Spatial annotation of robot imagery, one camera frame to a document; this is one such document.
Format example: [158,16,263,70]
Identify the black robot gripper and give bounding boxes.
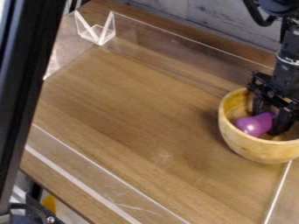
[247,53,299,136]

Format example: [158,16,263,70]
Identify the purple toy eggplant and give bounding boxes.
[235,111,276,137]

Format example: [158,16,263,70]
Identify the brown wooden bowl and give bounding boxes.
[219,87,299,164]

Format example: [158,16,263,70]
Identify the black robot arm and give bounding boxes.
[243,0,299,136]

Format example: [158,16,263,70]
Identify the clear acrylic tray walls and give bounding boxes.
[23,4,299,224]

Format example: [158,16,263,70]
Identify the black clamp with screw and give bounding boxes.
[26,194,66,224]

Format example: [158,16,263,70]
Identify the clear acrylic corner bracket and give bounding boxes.
[74,11,116,46]

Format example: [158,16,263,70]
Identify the black aluminium frame post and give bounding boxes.
[0,0,67,215]

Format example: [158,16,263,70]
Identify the black cable lower left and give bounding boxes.
[7,202,34,224]

